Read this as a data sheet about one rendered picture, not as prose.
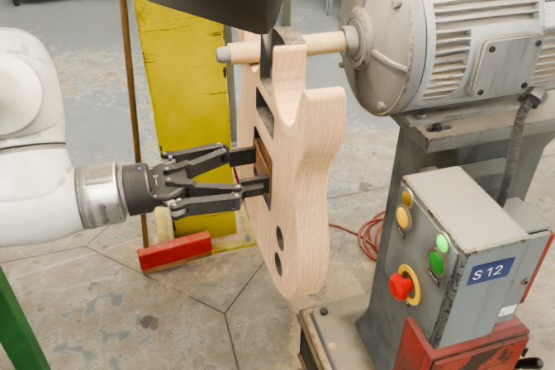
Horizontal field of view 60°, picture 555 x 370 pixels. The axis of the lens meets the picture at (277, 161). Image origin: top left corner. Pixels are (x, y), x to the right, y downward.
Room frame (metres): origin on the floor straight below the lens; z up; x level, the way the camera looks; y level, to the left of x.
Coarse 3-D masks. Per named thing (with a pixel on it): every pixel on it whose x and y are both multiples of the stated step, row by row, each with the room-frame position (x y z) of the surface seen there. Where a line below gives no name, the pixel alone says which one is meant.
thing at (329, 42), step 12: (312, 36) 0.71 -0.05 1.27; (324, 36) 0.71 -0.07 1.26; (336, 36) 0.71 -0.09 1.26; (240, 48) 0.67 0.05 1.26; (252, 48) 0.67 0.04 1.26; (312, 48) 0.70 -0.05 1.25; (324, 48) 0.70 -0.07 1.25; (336, 48) 0.71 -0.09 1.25; (240, 60) 0.66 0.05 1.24; (252, 60) 0.67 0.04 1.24
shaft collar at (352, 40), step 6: (342, 30) 0.73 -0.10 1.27; (348, 30) 0.72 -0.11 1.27; (354, 30) 0.72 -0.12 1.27; (348, 36) 0.71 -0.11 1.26; (354, 36) 0.71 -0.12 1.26; (348, 42) 0.71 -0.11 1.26; (354, 42) 0.71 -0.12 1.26; (348, 48) 0.71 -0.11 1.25; (354, 48) 0.71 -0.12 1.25; (342, 54) 0.72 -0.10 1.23; (348, 54) 0.71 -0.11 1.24; (354, 54) 0.72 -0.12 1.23
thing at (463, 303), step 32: (416, 192) 0.51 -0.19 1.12; (448, 192) 0.51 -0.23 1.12; (480, 192) 0.51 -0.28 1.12; (416, 224) 0.49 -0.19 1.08; (448, 224) 0.45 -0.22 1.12; (480, 224) 0.45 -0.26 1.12; (512, 224) 0.45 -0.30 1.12; (416, 256) 0.47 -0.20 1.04; (448, 256) 0.42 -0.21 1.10; (480, 256) 0.40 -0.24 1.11; (512, 256) 0.42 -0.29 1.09; (416, 288) 0.45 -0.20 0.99; (448, 288) 0.40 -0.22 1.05; (480, 288) 0.41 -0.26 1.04; (416, 320) 0.44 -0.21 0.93; (448, 320) 0.40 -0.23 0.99; (480, 320) 0.41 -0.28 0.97
